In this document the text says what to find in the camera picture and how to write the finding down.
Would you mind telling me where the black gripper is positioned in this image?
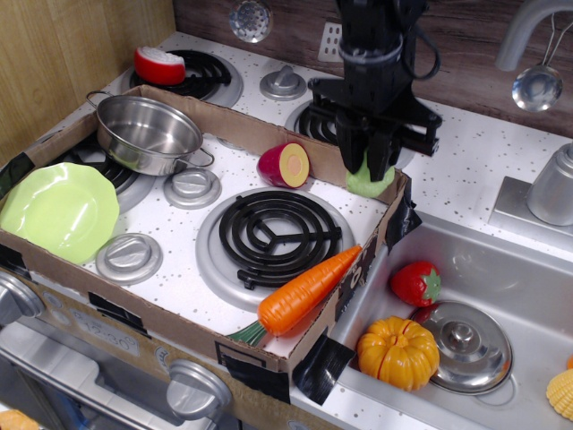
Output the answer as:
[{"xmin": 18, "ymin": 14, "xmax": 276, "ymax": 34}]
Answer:
[{"xmin": 308, "ymin": 42, "xmax": 442, "ymax": 182}]

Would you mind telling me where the light green toy broccoli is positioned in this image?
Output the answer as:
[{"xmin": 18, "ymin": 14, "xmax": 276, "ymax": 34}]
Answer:
[{"xmin": 346, "ymin": 150, "xmax": 396, "ymax": 198}]

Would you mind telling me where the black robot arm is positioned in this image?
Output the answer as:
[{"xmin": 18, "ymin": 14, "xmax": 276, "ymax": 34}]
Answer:
[{"xmin": 308, "ymin": 1, "xmax": 442, "ymax": 182}]

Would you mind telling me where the stainless steel pot lid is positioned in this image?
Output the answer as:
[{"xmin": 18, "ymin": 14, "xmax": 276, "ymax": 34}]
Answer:
[{"xmin": 410, "ymin": 300, "xmax": 514, "ymax": 395}]

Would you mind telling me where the black back right burner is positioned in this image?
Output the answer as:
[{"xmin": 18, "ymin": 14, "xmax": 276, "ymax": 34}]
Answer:
[{"xmin": 285, "ymin": 101, "xmax": 338, "ymax": 147}]

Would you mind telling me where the black burner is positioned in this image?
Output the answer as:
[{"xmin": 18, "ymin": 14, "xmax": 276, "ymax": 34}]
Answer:
[
  {"xmin": 195, "ymin": 187, "xmax": 355, "ymax": 312},
  {"xmin": 56, "ymin": 133, "xmax": 155, "ymax": 214},
  {"xmin": 285, "ymin": 101, "xmax": 338, "ymax": 147},
  {"xmin": 122, "ymin": 49, "xmax": 244, "ymax": 108}
]

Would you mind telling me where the halved purple toy fruit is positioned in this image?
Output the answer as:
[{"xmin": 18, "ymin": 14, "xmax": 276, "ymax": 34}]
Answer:
[{"xmin": 257, "ymin": 142, "xmax": 310, "ymax": 188}]

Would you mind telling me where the hanging silver slotted spatula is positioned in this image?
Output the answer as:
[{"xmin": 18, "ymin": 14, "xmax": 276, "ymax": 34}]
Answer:
[{"xmin": 317, "ymin": 21, "xmax": 343, "ymax": 63}]

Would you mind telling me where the silver knob back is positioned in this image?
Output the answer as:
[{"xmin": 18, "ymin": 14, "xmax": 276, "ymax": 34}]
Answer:
[{"xmin": 260, "ymin": 65, "xmax": 307, "ymax": 101}]

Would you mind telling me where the black front right burner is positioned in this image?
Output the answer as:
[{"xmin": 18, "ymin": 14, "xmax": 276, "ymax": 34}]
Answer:
[{"xmin": 195, "ymin": 187, "xmax": 355, "ymax": 312}]

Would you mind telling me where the red toy strawberry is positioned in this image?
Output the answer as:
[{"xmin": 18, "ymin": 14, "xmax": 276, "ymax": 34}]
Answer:
[{"xmin": 389, "ymin": 261, "xmax": 441, "ymax": 307}]

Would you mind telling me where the hanging silver strainer spoon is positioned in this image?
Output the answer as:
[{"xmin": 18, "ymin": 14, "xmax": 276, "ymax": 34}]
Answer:
[{"xmin": 229, "ymin": 0, "xmax": 273, "ymax": 44}]

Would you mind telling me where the black back left burner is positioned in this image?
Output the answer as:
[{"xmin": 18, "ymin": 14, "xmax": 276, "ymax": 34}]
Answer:
[{"xmin": 122, "ymin": 49, "xmax": 244, "ymax": 108}]

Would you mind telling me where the hanging silver ladle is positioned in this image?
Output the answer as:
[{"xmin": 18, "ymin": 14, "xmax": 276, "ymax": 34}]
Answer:
[{"xmin": 511, "ymin": 14, "xmax": 572, "ymax": 113}]

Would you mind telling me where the silver knob centre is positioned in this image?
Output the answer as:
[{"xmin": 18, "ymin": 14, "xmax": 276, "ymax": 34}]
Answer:
[{"xmin": 163, "ymin": 168, "xmax": 222, "ymax": 211}]

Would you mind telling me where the grey toy faucet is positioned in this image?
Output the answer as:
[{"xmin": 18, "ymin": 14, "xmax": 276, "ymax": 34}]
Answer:
[{"xmin": 489, "ymin": 1, "xmax": 572, "ymax": 249}]

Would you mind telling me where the orange toy carrot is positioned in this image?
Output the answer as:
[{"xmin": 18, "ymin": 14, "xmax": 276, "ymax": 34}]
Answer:
[{"xmin": 229, "ymin": 245, "xmax": 363, "ymax": 346}]

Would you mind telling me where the orange toy pumpkin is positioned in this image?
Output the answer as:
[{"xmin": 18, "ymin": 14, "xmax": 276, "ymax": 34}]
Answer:
[{"xmin": 356, "ymin": 316, "xmax": 440, "ymax": 391}]

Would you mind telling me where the silver toy sink basin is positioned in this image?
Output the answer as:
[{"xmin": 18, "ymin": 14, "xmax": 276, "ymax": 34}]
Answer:
[{"xmin": 332, "ymin": 215, "xmax": 572, "ymax": 429}]

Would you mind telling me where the brown cardboard fence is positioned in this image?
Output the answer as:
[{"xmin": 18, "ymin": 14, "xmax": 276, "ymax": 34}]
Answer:
[{"xmin": 1, "ymin": 85, "xmax": 418, "ymax": 400}]

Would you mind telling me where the red white toy fruit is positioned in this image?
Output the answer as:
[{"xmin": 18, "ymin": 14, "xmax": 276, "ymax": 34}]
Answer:
[{"xmin": 133, "ymin": 47, "xmax": 186, "ymax": 85}]

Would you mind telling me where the black front left burner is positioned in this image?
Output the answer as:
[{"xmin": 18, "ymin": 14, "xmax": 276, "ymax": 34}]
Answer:
[{"xmin": 56, "ymin": 133, "xmax": 155, "ymax": 214}]

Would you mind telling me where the silver knob front left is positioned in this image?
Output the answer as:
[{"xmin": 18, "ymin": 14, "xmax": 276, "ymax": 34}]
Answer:
[{"xmin": 95, "ymin": 233, "xmax": 163, "ymax": 286}]

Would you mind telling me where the light green plastic plate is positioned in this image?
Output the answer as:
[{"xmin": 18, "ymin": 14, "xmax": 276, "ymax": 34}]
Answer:
[{"xmin": 1, "ymin": 162, "xmax": 120, "ymax": 264}]

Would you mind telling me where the silver oven knob right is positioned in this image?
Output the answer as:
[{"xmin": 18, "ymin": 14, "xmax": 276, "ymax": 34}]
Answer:
[{"xmin": 167, "ymin": 359, "xmax": 232, "ymax": 420}]

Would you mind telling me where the silver oven knob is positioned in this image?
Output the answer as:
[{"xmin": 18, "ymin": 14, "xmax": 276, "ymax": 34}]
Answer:
[
  {"xmin": 0, "ymin": 271, "xmax": 45, "ymax": 326},
  {"xmin": 167, "ymin": 359, "xmax": 232, "ymax": 420}
]

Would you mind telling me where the yellow toy corn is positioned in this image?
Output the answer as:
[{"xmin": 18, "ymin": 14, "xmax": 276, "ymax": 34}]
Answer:
[{"xmin": 546, "ymin": 369, "xmax": 573, "ymax": 420}]

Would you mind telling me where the silver oven knob left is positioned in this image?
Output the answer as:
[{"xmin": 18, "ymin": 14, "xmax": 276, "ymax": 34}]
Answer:
[{"xmin": 0, "ymin": 271, "xmax": 45, "ymax": 326}]

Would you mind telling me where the orange toy food corner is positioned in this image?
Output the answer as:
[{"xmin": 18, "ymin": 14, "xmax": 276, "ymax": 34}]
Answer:
[{"xmin": 0, "ymin": 409, "xmax": 39, "ymax": 430}]

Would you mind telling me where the silver oven door handle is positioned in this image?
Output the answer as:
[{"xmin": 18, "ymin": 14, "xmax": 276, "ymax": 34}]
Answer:
[{"xmin": 1, "ymin": 341, "xmax": 176, "ymax": 429}]

